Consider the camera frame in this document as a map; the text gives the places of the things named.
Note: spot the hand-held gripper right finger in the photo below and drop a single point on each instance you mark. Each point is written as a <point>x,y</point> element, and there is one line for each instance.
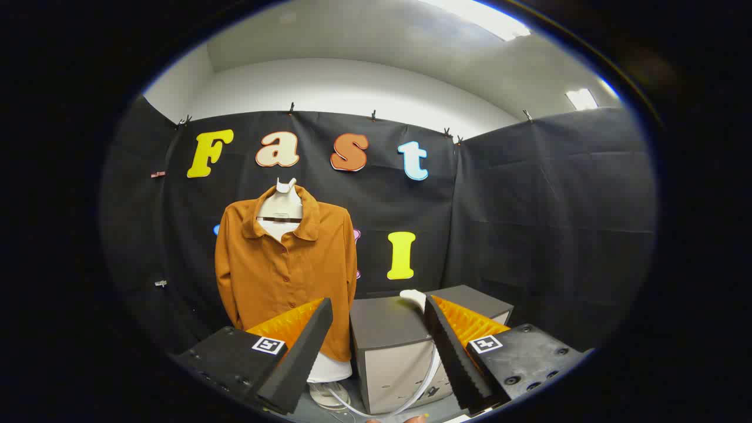
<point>452,358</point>

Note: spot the brown button-up shirt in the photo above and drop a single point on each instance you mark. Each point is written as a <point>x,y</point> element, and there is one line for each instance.
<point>276,270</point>

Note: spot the small ceiling light panel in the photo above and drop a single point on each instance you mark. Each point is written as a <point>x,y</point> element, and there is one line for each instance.
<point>581,98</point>

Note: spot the white mannequin torso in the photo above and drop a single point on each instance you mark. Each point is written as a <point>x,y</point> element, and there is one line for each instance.
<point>282,205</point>

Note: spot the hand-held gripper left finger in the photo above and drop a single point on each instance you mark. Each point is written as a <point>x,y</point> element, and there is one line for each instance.
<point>302,352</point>

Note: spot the long ceiling light panel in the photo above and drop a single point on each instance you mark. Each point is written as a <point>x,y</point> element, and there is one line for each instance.
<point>476,17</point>

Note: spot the black backdrop cloth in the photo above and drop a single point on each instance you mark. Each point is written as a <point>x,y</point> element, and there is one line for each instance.
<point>529,205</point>

